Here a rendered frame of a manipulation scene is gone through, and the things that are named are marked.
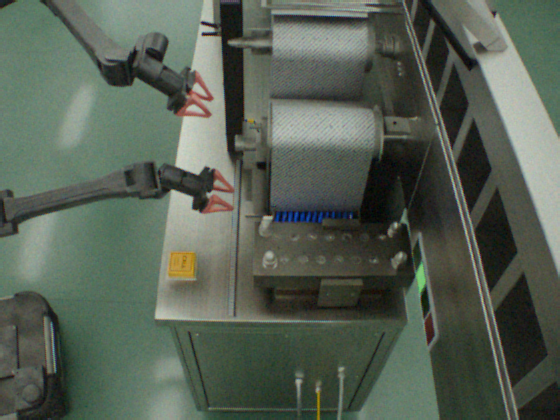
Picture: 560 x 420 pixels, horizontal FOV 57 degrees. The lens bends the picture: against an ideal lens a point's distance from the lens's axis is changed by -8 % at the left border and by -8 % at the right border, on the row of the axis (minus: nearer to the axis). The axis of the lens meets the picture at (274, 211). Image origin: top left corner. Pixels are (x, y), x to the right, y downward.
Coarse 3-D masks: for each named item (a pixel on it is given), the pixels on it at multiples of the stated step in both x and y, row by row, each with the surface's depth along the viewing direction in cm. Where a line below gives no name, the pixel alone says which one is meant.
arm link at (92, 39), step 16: (48, 0) 127; (64, 0) 126; (64, 16) 123; (80, 16) 123; (80, 32) 119; (96, 32) 120; (96, 48) 115; (112, 48) 115; (96, 64) 118; (112, 64) 113; (112, 80) 117
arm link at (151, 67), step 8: (144, 48) 116; (136, 56) 116; (144, 56) 114; (152, 56) 118; (136, 64) 114; (144, 64) 114; (152, 64) 115; (160, 64) 116; (136, 72) 114; (144, 72) 114; (152, 72) 115; (144, 80) 116; (152, 80) 116
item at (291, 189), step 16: (272, 176) 133; (288, 176) 133; (304, 176) 133; (320, 176) 133; (336, 176) 133; (352, 176) 133; (272, 192) 138; (288, 192) 138; (304, 192) 138; (320, 192) 138; (336, 192) 138; (352, 192) 138; (272, 208) 143; (288, 208) 143; (304, 208) 143; (320, 208) 143; (336, 208) 143; (352, 208) 143
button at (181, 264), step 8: (176, 256) 146; (184, 256) 147; (192, 256) 147; (176, 264) 145; (184, 264) 145; (192, 264) 145; (168, 272) 143; (176, 272) 143; (184, 272) 144; (192, 272) 144
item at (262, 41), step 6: (252, 36) 135; (258, 36) 135; (264, 36) 135; (270, 36) 135; (252, 42) 135; (258, 42) 135; (264, 42) 135; (270, 42) 135; (252, 48) 136; (258, 48) 136; (264, 48) 136; (270, 48) 136; (252, 54) 138; (258, 54) 138; (264, 54) 138; (270, 54) 138
